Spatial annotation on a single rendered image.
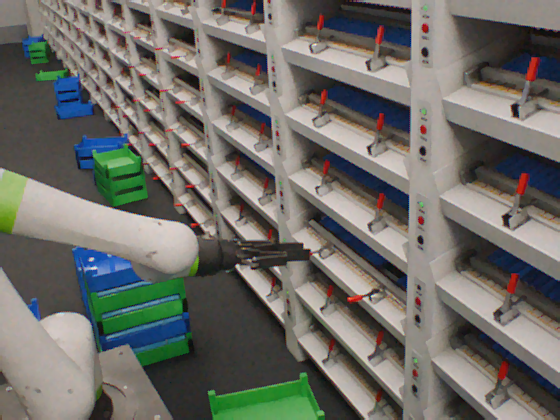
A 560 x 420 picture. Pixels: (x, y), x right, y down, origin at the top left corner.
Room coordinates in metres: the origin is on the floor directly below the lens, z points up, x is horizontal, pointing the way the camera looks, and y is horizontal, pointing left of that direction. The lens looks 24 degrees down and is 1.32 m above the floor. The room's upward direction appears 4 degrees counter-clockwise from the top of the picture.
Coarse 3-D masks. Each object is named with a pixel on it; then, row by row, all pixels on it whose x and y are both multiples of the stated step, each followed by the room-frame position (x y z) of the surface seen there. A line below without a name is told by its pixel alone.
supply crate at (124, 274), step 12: (84, 252) 1.92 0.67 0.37; (96, 252) 1.94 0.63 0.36; (84, 264) 1.91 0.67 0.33; (96, 264) 1.92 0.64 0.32; (108, 264) 1.92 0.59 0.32; (120, 264) 1.91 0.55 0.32; (84, 276) 1.85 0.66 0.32; (96, 276) 1.75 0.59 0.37; (108, 276) 1.77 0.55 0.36; (120, 276) 1.78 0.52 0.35; (132, 276) 1.79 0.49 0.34; (96, 288) 1.75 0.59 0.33; (108, 288) 1.76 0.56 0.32
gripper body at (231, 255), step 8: (224, 240) 1.35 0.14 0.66; (224, 248) 1.33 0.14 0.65; (232, 248) 1.33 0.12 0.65; (248, 248) 1.38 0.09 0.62; (224, 256) 1.31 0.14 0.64; (232, 256) 1.32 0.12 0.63; (240, 256) 1.33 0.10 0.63; (248, 256) 1.34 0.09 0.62; (224, 264) 1.31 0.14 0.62; (232, 264) 1.32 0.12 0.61
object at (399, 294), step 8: (312, 224) 1.74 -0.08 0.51; (320, 232) 1.69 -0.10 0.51; (328, 232) 1.67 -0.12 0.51; (328, 240) 1.64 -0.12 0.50; (336, 240) 1.62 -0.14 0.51; (336, 248) 1.60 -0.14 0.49; (344, 248) 1.57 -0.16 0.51; (336, 256) 1.57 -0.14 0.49; (352, 256) 1.52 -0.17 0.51; (352, 264) 1.51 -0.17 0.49; (360, 264) 1.48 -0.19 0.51; (368, 264) 1.47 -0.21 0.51; (368, 272) 1.44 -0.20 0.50; (376, 272) 1.43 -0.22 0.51; (376, 280) 1.41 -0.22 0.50; (384, 280) 1.39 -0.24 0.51; (392, 288) 1.35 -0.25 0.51; (400, 296) 1.31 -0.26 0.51
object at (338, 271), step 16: (288, 224) 1.76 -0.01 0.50; (304, 224) 1.78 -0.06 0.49; (304, 240) 1.71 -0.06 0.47; (320, 240) 1.69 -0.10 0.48; (336, 272) 1.52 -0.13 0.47; (352, 272) 1.49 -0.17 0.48; (384, 272) 1.45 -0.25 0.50; (352, 288) 1.43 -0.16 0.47; (368, 288) 1.41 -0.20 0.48; (400, 288) 1.37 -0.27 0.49; (368, 304) 1.36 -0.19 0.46; (384, 304) 1.33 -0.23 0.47; (384, 320) 1.29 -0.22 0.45; (400, 320) 1.20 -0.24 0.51; (400, 336) 1.24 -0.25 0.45
